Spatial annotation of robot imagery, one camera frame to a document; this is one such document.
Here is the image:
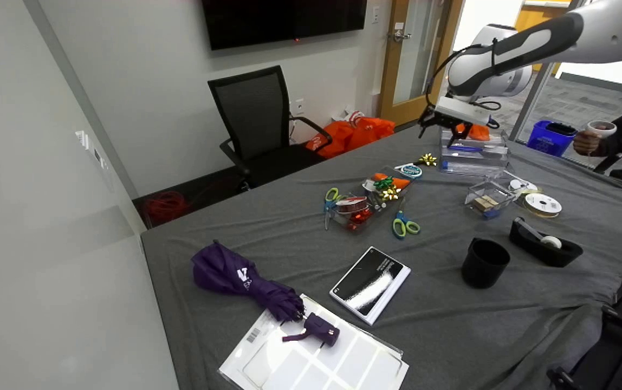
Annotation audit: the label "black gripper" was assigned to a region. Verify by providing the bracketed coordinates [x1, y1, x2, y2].
[416, 106, 472, 145]

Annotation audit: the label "white and blue tape roll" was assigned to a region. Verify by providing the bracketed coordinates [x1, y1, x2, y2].
[391, 161, 427, 181]

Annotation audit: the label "white paper cup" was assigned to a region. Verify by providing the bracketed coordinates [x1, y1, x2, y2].
[582, 117, 619, 140]

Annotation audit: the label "orange object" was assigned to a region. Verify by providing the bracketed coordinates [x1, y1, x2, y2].
[371, 169, 413, 193]

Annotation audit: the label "person hand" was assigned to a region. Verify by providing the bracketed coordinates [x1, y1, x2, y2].
[571, 128, 605, 158]

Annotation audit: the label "orange crumpled ribbon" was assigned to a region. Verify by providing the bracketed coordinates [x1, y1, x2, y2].
[465, 122, 493, 143]

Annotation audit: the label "wooden framed glass door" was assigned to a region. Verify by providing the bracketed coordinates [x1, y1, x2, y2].
[376, 0, 465, 125]

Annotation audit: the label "pale gold gift bow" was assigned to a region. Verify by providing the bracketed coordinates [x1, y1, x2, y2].
[376, 183, 402, 206]

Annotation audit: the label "clear box with sticky notes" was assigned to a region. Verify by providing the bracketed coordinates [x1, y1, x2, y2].
[463, 178, 511, 222]

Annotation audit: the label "orange bag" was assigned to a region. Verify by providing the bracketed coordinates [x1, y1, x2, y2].
[304, 114, 399, 163]

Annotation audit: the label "blue and green scissors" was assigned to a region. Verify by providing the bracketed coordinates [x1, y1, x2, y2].
[387, 208, 425, 243]

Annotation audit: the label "blue bin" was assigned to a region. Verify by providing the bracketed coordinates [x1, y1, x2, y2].
[524, 119, 580, 158]

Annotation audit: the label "large white ribbon spool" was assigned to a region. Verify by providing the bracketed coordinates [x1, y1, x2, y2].
[519, 191, 566, 220]

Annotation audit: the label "black cup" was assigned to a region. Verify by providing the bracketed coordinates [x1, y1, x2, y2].
[460, 235, 514, 293]

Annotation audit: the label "black tape dispenser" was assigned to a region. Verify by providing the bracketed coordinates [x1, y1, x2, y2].
[506, 215, 585, 271]

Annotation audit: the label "gray tablecloth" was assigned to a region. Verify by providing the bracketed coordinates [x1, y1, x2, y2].
[139, 114, 622, 390]

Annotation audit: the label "black office chair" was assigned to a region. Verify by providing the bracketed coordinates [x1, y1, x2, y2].
[206, 63, 334, 191]

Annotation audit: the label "purple folded umbrella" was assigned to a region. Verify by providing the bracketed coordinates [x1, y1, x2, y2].
[190, 237, 341, 348]

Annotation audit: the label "white label sheet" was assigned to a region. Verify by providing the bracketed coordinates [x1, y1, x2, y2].
[217, 291, 411, 390]

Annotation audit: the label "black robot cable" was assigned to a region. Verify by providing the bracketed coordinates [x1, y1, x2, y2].
[423, 36, 502, 112]

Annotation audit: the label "green handled scissors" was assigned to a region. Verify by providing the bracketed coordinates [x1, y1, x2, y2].
[320, 183, 344, 216]

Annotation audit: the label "black wall television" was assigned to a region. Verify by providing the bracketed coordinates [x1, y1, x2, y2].
[198, 0, 369, 52]

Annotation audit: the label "red cable coil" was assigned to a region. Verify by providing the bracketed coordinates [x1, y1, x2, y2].
[141, 189, 193, 228]

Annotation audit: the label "white wall outlet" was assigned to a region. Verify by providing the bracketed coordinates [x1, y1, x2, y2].
[71, 128, 111, 174]

